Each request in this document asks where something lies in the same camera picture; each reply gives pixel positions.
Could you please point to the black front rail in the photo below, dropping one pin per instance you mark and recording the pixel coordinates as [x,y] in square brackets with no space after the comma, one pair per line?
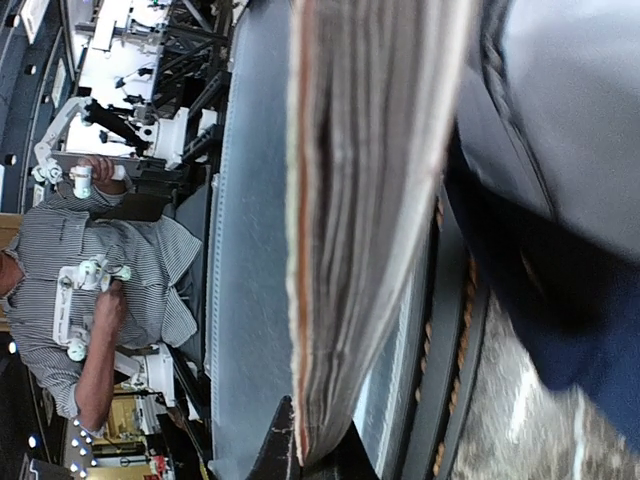
[452,346]

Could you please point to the pink illustrated paperback book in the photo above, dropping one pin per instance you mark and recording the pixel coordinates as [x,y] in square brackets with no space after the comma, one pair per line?
[372,91]

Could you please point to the navy blue student backpack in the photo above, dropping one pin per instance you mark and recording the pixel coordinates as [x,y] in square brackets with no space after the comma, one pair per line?
[543,179]

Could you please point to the white teleoperation controller device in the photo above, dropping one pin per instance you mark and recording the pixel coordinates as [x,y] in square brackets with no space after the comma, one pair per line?
[76,286]

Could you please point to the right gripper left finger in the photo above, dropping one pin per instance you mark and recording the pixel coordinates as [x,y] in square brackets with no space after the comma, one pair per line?
[277,459]

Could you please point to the operator in striped shirt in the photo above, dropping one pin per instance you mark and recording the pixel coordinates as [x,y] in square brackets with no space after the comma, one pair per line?
[149,309]

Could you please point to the white slotted cable duct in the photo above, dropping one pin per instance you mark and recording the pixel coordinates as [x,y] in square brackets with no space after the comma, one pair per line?
[220,99]

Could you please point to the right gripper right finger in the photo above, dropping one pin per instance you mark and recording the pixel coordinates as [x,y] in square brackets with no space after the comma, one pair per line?
[358,465]

